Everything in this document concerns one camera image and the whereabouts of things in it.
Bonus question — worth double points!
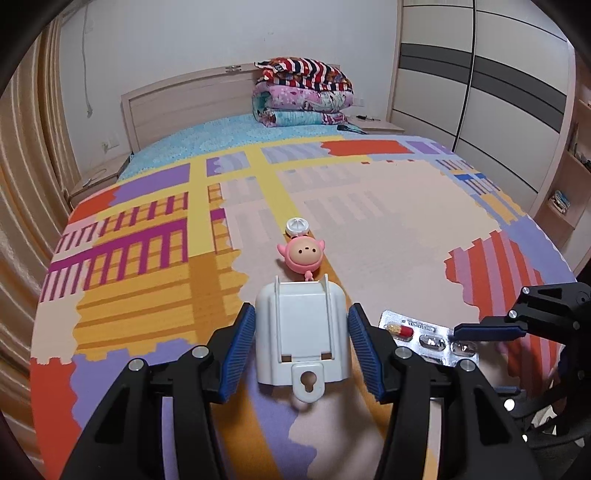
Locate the white wall cable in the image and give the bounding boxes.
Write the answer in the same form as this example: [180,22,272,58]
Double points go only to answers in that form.
[79,18,95,116]

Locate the sliding door wardrobe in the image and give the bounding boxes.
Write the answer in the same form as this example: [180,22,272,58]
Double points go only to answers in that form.
[387,0,580,217]

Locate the wooden nightstand with drawers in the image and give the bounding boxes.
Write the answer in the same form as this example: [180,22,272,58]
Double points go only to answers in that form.
[67,152,132,208]

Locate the pink pig toy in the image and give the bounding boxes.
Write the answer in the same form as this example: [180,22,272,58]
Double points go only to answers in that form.
[276,216,328,281]

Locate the wooden headboard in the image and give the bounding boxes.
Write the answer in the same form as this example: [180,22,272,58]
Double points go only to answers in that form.
[121,64,278,153]

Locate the bed with teal sheet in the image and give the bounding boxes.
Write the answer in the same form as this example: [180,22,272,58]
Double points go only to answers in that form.
[30,113,578,480]

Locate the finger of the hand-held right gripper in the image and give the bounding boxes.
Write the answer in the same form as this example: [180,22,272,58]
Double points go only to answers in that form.
[517,282,591,324]
[454,311,591,344]

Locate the beige curtain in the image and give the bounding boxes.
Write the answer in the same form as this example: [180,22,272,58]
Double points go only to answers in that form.
[0,28,84,416]

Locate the pink folded blanket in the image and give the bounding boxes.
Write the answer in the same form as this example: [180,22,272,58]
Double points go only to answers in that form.
[252,83,355,113]

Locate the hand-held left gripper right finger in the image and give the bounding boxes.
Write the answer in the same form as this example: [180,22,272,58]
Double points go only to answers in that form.
[347,302,543,480]

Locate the striped folded blanket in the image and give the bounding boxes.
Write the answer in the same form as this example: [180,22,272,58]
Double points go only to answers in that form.
[255,56,354,93]

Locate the low wooden nightstand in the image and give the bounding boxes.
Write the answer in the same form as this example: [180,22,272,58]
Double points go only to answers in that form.
[348,117,404,136]

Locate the white plastic wall holder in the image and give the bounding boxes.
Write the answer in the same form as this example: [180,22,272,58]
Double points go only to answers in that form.
[255,273,351,404]

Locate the silver capsule blister pack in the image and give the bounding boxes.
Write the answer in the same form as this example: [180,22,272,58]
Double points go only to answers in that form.
[378,310,481,367]

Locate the corner shelf unit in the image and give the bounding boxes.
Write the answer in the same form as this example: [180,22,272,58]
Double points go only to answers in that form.
[526,60,591,232]

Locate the teal folded blanket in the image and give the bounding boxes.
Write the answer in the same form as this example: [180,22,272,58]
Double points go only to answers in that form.
[253,107,352,127]

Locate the colourful foam mat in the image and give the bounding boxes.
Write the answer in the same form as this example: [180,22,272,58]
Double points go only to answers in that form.
[30,136,578,480]

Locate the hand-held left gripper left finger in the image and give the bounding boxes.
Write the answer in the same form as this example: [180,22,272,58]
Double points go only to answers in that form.
[60,302,257,480]

